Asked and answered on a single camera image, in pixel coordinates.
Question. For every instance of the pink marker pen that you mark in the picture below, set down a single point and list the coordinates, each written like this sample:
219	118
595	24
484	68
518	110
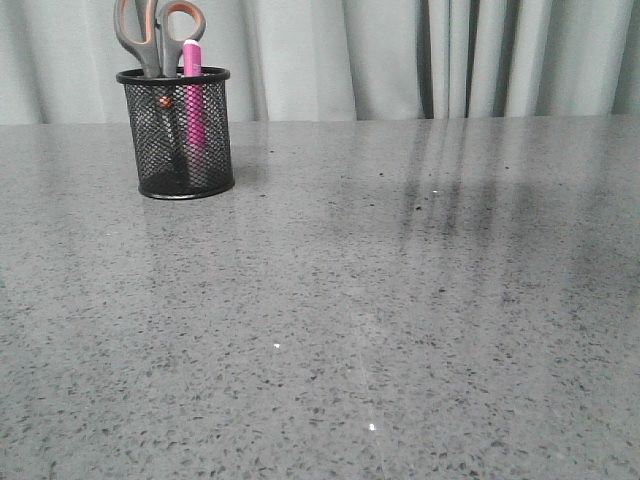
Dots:
192	56

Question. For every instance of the grey orange scissors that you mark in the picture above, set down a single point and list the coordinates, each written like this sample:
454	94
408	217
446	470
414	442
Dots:
154	35

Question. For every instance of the black mesh pen holder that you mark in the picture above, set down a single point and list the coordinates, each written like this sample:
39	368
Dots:
158	121

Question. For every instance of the grey curtain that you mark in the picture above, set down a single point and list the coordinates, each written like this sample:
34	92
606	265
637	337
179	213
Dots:
342	60

